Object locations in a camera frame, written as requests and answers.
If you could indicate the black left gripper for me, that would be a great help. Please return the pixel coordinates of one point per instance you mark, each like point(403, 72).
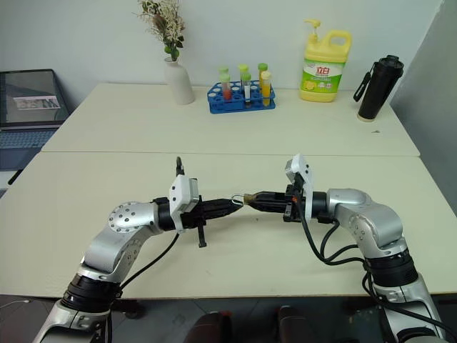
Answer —
point(193, 218)

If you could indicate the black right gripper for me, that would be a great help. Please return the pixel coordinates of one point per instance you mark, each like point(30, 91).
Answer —
point(293, 211)

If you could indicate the small brass padlock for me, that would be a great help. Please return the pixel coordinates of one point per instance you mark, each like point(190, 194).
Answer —
point(250, 198)

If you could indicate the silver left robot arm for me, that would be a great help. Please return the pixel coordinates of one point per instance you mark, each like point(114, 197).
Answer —
point(107, 250)

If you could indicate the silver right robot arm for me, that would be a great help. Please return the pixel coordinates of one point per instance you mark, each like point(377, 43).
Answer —
point(375, 221)

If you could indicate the blue test tube rack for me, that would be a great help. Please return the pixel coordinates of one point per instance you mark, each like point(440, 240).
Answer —
point(228, 106)

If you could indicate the yellow-capped tube with yellow liquid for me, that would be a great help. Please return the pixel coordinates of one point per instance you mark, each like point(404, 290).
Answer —
point(266, 89)

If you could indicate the green-capped tube with white label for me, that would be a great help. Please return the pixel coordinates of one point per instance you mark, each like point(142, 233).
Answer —
point(246, 89)

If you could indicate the dark rounded shape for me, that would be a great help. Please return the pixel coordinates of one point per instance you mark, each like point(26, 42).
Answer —
point(210, 327)
point(294, 325)

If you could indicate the green-capped tube with red liquid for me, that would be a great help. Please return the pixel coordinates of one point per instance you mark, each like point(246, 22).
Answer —
point(226, 87)

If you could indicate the green-capped tube with orange liquid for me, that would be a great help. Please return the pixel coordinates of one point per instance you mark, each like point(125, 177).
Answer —
point(262, 73)

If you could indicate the white ceramic vase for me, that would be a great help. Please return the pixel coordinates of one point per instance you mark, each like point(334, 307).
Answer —
point(180, 84)

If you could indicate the yellow dish soap pump bottle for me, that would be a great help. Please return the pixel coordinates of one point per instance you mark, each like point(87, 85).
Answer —
point(321, 75)

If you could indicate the green-capped empty tube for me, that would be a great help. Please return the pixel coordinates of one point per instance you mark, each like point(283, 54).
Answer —
point(243, 68)
point(223, 69)

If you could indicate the dried flower bouquet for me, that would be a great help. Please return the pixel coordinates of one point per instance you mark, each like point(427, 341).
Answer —
point(164, 21)

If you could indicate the grey open laptop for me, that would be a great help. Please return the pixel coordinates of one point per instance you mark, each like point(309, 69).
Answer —
point(28, 107)

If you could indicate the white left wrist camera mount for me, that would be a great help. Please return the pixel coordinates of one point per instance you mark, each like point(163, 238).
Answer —
point(180, 194)

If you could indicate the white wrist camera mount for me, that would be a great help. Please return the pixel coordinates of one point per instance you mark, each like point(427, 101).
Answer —
point(301, 168)
point(180, 194)

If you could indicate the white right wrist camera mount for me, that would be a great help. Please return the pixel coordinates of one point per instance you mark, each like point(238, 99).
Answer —
point(301, 168)

